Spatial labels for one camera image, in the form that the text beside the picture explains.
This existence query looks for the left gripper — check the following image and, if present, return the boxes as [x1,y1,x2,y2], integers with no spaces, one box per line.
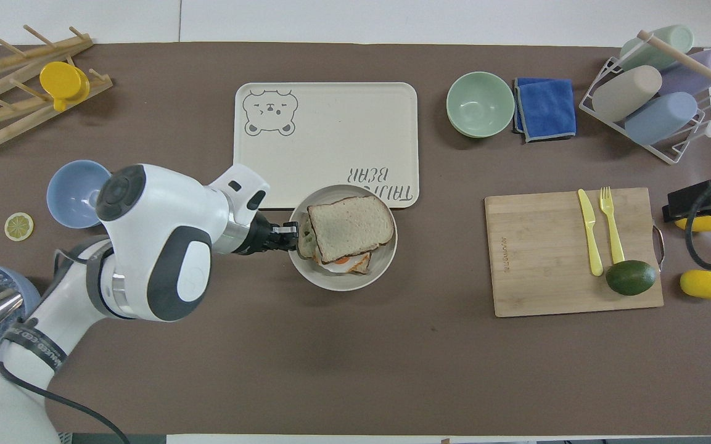
[245,212,285,256]

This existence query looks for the beige round plate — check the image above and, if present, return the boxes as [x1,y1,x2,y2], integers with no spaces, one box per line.
[287,184,398,292]

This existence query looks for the yellow lemon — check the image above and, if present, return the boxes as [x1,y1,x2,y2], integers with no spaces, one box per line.
[680,269,711,300]
[675,213,711,233]

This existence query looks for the green lettuce leaf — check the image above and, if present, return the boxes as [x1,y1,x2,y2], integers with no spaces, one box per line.
[297,216,319,260]

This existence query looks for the fried egg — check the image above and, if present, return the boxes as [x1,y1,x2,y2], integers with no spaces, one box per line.
[317,253,357,274]

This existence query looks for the pale blue cup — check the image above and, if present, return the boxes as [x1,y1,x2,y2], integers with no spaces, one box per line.
[625,92,699,147]

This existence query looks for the cream tray with bear print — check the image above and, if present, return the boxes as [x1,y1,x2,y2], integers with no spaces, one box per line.
[234,82,419,210]

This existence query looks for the yellow plastic fork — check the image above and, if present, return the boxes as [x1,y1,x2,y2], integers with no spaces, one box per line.
[599,186,626,266]

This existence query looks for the green avocado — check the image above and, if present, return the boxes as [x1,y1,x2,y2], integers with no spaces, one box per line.
[606,260,658,297]

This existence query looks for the pale purple cup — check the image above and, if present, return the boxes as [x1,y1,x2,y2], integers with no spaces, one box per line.
[660,48,711,97]

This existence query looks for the yellow plastic knife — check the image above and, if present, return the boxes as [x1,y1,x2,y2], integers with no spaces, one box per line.
[578,189,604,277]

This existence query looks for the beige cup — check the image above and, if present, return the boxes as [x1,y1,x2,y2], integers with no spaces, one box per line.
[592,65,664,123]

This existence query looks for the pale green cup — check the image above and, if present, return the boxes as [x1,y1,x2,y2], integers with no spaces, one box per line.
[619,25,695,72]

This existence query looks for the light blue bowl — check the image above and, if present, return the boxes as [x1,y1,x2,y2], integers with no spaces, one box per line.
[46,160,113,229]

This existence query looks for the wooden cutting board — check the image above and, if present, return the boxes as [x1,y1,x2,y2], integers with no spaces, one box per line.
[485,187,666,318]

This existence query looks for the blue cloth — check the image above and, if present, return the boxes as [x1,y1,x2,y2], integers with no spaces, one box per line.
[512,77,577,144]

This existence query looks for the lemon slice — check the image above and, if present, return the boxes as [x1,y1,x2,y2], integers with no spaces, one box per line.
[4,212,35,242]

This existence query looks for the light green bowl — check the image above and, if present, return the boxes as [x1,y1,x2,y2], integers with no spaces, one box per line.
[446,72,516,139]

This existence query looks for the yellow cup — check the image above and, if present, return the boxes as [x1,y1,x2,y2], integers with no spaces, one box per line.
[39,61,91,113]

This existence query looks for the white wire cup rack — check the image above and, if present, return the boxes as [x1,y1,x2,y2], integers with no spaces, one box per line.
[579,30,711,166]

